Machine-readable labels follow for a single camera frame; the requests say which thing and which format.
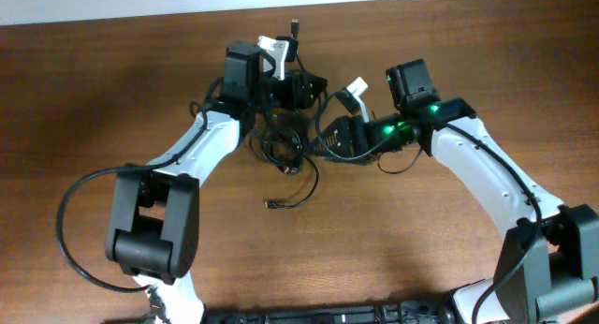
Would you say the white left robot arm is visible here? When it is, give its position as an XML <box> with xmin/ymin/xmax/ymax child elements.
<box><xmin>106</xmin><ymin>37</ymin><xmax>328</xmax><ymax>323</ymax></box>

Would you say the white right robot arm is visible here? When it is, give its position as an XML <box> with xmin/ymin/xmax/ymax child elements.
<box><xmin>310</xmin><ymin>59</ymin><xmax>598</xmax><ymax>323</ymax></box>

